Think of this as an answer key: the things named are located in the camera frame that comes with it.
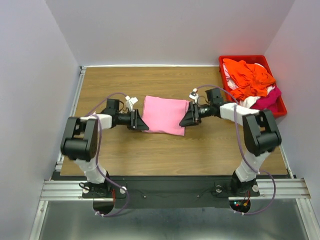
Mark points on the light pink t shirt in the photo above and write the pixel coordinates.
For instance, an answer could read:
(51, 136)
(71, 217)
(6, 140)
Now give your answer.
(163, 115)

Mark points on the magenta t shirt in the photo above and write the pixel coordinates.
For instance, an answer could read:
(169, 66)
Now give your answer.
(269, 102)

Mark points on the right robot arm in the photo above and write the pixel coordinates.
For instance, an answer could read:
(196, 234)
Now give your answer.
(256, 131)

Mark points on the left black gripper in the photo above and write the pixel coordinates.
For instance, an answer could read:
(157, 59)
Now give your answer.
(136, 121)

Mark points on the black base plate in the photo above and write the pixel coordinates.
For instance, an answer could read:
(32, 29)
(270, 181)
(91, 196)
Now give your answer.
(162, 192)

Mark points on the red plastic bin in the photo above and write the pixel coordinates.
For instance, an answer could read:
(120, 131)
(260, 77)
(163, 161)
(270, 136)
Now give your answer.
(252, 59)

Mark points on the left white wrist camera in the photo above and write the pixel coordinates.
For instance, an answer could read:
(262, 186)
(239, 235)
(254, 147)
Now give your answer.
(130, 102)

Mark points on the small circuit board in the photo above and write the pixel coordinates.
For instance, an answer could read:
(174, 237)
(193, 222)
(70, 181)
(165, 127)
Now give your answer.
(241, 203)

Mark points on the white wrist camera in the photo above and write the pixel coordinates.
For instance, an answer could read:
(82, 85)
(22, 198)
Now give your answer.
(130, 102)
(194, 95)

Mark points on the silver round knob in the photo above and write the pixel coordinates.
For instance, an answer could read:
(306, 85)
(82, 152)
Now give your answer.
(218, 189)

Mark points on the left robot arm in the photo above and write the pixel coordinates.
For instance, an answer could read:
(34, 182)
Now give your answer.
(82, 138)

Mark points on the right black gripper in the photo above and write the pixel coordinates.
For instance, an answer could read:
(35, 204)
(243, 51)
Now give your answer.
(192, 116)

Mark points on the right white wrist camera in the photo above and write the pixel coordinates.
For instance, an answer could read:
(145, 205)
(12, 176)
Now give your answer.
(194, 95)

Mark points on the white round knob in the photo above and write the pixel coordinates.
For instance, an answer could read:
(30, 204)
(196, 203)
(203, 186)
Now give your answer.
(122, 190)

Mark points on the orange t shirt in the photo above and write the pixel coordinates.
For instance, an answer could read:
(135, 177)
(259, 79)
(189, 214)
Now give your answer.
(252, 80)

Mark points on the aluminium frame rail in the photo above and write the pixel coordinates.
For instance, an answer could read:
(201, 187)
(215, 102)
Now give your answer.
(293, 188)

